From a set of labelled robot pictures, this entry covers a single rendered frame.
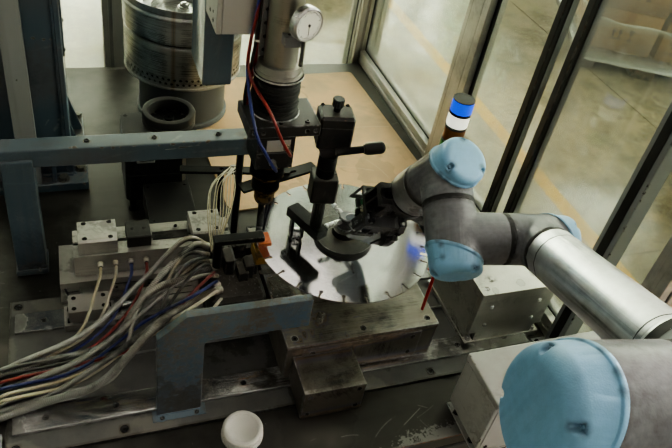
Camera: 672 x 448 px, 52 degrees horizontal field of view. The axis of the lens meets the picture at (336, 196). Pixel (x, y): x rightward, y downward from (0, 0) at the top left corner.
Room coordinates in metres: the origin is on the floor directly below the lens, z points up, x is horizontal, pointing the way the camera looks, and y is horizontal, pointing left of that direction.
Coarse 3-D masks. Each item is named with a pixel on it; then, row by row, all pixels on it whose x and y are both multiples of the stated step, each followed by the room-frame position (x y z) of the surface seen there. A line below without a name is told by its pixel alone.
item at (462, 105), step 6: (456, 96) 1.22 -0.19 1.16; (462, 96) 1.23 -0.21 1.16; (468, 96) 1.23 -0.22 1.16; (456, 102) 1.20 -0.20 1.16; (462, 102) 1.20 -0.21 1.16; (468, 102) 1.21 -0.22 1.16; (474, 102) 1.21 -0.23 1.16; (450, 108) 1.22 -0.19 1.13; (456, 108) 1.20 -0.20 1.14; (462, 108) 1.20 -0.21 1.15; (468, 108) 1.20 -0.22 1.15; (456, 114) 1.20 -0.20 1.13; (462, 114) 1.20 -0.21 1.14; (468, 114) 1.20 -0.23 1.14
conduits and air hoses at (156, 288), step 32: (96, 288) 0.84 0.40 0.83; (160, 288) 0.80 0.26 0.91; (128, 320) 0.75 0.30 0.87; (160, 320) 0.73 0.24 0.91; (96, 352) 0.69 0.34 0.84; (128, 352) 0.68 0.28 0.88; (0, 384) 0.64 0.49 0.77; (64, 384) 0.65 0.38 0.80; (96, 384) 0.64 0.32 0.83; (0, 416) 0.59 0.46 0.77
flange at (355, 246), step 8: (328, 216) 1.02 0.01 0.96; (336, 216) 1.02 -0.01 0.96; (328, 232) 0.97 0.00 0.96; (336, 232) 0.96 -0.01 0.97; (344, 232) 0.96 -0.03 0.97; (320, 240) 0.94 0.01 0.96; (328, 240) 0.95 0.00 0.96; (336, 240) 0.95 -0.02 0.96; (344, 240) 0.95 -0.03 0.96; (352, 240) 0.96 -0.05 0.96; (328, 248) 0.93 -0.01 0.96; (336, 248) 0.93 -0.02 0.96; (344, 248) 0.94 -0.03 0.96; (352, 248) 0.94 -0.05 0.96; (360, 248) 0.94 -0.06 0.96; (368, 248) 0.95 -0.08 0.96; (344, 256) 0.92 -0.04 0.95; (352, 256) 0.93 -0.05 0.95
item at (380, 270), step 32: (288, 192) 1.08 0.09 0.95; (352, 192) 1.12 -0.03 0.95; (256, 224) 0.96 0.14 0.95; (288, 224) 0.98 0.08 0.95; (416, 224) 1.06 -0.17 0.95; (288, 256) 0.90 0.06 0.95; (320, 256) 0.91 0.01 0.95; (384, 256) 0.95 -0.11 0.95; (416, 256) 0.97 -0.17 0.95; (320, 288) 0.83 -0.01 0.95; (352, 288) 0.85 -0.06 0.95; (384, 288) 0.87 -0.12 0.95
